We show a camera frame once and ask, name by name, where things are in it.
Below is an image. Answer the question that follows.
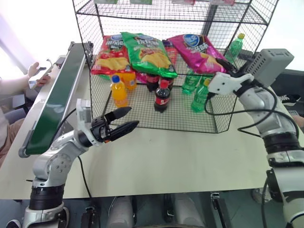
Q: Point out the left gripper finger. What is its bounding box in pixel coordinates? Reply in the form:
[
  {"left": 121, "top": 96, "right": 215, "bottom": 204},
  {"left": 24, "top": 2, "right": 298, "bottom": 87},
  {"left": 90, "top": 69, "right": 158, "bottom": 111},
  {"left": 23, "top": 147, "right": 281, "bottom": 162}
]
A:
[
  {"left": 109, "top": 120, "right": 140, "bottom": 143},
  {"left": 104, "top": 106, "right": 133, "bottom": 124}
]

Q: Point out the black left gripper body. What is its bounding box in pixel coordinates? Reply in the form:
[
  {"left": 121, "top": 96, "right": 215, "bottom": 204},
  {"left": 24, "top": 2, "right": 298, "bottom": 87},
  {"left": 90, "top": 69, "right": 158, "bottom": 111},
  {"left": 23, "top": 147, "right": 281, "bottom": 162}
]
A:
[{"left": 90, "top": 115, "right": 114, "bottom": 143}]

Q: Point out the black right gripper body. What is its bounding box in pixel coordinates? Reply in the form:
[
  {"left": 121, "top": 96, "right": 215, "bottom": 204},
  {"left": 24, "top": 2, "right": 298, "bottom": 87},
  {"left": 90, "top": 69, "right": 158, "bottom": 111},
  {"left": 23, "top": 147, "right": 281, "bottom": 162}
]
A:
[{"left": 229, "top": 66, "right": 247, "bottom": 78}]

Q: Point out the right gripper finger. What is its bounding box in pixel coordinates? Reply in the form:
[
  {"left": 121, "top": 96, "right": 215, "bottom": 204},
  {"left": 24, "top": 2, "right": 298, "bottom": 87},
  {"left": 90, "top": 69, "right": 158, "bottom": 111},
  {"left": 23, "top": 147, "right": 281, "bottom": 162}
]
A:
[
  {"left": 215, "top": 59, "right": 232, "bottom": 72},
  {"left": 219, "top": 58, "right": 238, "bottom": 71}
]

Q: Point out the white smartphone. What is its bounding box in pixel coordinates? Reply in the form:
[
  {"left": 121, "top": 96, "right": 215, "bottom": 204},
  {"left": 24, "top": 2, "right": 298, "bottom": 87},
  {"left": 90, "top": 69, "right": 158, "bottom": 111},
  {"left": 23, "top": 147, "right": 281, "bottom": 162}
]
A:
[{"left": 28, "top": 58, "right": 54, "bottom": 90}]

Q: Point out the green conveyor belt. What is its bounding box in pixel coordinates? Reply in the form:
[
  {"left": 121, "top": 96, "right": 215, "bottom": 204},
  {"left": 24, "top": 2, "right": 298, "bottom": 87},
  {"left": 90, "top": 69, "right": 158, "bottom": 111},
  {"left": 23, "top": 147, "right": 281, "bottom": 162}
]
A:
[{"left": 18, "top": 41, "right": 95, "bottom": 159}]

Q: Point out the bystander bare hand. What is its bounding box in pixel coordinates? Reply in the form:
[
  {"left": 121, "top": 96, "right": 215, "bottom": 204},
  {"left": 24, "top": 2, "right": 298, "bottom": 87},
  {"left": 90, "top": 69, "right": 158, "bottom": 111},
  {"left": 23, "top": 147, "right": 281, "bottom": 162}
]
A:
[{"left": 27, "top": 61, "right": 52, "bottom": 86}]

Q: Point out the green soda bottle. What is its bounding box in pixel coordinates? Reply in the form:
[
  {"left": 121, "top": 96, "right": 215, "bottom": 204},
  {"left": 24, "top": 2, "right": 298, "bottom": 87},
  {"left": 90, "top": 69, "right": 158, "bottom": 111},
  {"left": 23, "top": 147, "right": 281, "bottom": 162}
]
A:
[
  {"left": 181, "top": 68, "right": 202, "bottom": 95},
  {"left": 191, "top": 78, "right": 212, "bottom": 114},
  {"left": 224, "top": 33, "right": 246, "bottom": 65}
]

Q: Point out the orange soda bottle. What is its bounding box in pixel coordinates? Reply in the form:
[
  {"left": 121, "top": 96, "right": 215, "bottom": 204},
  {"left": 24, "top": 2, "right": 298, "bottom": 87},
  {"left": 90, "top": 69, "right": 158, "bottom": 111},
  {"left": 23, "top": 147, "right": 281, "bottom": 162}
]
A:
[
  {"left": 110, "top": 75, "right": 129, "bottom": 109},
  {"left": 118, "top": 71, "right": 138, "bottom": 91}
]

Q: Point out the magenta chips bag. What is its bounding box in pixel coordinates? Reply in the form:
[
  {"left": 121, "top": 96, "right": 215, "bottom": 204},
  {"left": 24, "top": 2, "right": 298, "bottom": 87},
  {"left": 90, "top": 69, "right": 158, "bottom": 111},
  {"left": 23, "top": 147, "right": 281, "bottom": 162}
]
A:
[{"left": 167, "top": 34, "right": 228, "bottom": 75}]

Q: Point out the grey ribbed box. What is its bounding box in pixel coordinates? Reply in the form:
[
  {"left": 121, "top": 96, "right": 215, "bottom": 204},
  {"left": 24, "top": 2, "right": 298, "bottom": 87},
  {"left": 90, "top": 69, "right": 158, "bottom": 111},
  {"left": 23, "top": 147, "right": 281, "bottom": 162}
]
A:
[{"left": 246, "top": 48, "right": 295, "bottom": 87}]

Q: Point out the pink snack bag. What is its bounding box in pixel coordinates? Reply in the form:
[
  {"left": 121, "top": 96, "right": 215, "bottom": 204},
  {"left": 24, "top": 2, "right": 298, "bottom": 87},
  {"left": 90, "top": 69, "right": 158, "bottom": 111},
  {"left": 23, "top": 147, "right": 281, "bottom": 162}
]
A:
[{"left": 135, "top": 71, "right": 149, "bottom": 85}]

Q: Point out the cola bottle red cap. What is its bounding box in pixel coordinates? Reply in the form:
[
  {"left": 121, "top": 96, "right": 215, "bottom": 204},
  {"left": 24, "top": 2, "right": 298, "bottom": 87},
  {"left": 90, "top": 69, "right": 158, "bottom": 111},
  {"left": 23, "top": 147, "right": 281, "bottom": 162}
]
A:
[
  {"left": 153, "top": 79, "right": 172, "bottom": 113},
  {"left": 164, "top": 76, "right": 177, "bottom": 92},
  {"left": 145, "top": 73, "right": 161, "bottom": 93}
]

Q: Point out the small red snack bag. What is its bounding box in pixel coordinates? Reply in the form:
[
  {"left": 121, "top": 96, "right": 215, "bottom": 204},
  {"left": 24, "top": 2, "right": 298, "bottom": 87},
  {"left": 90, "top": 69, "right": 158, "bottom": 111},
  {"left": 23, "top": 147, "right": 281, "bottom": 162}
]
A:
[{"left": 162, "top": 39, "right": 179, "bottom": 66}]

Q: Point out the black and white shoe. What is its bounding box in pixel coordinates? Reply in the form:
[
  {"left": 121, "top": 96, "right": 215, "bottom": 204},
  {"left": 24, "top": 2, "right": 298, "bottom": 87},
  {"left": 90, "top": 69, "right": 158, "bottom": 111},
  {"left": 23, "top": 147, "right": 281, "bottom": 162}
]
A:
[{"left": 276, "top": 94, "right": 303, "bottom": 105}]

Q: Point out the red chips bag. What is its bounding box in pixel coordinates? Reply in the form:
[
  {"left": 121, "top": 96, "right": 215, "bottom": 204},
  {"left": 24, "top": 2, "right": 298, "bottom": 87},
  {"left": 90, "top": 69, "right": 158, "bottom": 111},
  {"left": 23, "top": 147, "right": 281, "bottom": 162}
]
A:
[{"left": 91, "top": 35, "right": 133, "bottom": 76}]

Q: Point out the green chips bag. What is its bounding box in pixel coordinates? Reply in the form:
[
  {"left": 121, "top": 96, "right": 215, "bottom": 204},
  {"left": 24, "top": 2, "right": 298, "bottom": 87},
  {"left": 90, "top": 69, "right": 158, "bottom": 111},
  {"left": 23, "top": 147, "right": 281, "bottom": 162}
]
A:
[{"left": 120, "top": 31, "right": 179, "bottom": 79}]

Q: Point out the small black device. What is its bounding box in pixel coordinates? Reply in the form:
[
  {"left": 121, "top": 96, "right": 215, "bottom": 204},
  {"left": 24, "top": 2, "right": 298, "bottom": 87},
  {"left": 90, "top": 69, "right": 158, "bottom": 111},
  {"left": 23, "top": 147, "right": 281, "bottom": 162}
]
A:
[{"left": 56, "top": 56, "right": 68, "bottom": 68}]

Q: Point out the white rounded robot leg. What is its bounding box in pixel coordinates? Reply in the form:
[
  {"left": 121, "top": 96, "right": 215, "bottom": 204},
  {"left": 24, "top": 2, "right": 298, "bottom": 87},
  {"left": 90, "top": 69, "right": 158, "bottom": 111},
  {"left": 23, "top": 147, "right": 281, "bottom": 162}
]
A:
[
  {"left": 105, "top": 196, "right": 134, "bottom": 228},
  {"left": 172, "top": 193, "right": 206, "bottom": 228}
]

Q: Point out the bystander torso and leg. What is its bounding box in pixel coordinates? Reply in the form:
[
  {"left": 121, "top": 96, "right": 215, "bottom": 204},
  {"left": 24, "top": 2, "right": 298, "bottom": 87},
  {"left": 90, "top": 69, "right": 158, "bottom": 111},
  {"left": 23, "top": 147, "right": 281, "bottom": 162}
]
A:
[{"left": 0, "top": 104, "right": 26, "bottom": 163}]

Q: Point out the white sneaker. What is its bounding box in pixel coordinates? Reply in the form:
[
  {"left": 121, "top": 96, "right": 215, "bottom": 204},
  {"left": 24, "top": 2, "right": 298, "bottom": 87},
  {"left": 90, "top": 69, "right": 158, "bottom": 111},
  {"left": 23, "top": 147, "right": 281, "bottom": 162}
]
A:
[{"left": 6, "top": 219, "right": 23, "bottom": 228}]

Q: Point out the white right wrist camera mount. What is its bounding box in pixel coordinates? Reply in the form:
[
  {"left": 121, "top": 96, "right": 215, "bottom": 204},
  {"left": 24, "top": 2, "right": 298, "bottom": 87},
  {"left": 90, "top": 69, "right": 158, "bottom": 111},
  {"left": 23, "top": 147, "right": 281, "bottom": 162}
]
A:
[{"left": 208, "top": 72, "right": 254, "bottom": 95}]

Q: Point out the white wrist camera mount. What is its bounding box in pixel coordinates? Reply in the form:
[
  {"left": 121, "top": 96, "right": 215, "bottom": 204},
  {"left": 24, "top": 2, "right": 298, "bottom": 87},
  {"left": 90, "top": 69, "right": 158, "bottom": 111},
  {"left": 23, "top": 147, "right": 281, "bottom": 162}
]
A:
[
  {"left": 76, "top": 99, "right": 101, "bottom": 146},
  {"left": 208, "top": 72, "right": 254, "bottom": 95}
]

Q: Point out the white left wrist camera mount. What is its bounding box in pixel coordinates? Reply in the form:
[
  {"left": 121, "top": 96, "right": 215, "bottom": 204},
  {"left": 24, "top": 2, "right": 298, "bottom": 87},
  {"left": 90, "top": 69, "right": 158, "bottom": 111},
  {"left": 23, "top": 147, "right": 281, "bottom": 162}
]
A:
[{"left": 76, "top": 99, "right": 101, "bottom": 146}]

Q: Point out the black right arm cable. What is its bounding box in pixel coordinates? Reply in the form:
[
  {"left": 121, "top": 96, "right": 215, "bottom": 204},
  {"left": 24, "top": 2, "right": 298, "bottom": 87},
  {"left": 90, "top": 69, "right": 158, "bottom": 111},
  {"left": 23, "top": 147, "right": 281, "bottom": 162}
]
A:
[{"left": 204, "top": 79, "right": 300, "bottom": 139}]

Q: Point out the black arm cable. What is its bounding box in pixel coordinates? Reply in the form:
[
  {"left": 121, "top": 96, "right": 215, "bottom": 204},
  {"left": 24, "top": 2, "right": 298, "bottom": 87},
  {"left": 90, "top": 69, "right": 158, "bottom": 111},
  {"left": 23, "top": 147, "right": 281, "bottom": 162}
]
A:
[
  {"left": 204, "top": 79, "right": 300, "bottom": 139},
  {"left": 56, "top": 108, "right": 93, "bottom": 199}
]

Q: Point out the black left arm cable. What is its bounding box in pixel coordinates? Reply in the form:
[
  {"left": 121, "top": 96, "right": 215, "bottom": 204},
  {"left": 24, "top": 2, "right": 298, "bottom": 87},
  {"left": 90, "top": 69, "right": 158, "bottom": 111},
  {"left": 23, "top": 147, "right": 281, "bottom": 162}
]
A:
[{"left": 56, "top": 108, "right": 93, "bottom": 199}]

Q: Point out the black wire rack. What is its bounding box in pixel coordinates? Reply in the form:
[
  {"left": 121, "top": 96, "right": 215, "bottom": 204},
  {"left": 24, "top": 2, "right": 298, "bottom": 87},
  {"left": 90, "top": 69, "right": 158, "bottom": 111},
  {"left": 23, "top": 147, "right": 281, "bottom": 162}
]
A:
[{"left": 72, "top": 0, "right": 280, "bottom": 134}]

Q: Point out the black strap with buckle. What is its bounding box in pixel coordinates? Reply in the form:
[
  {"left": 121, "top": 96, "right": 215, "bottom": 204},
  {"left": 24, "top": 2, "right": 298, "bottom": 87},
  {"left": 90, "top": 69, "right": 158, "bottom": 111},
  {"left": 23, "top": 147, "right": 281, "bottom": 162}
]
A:
[
  {"left": 80, "top": 206, "right": 95, "bottom": 228},
  {"left": 210, "top": 191, "right": 232, "bottom": 228}
]

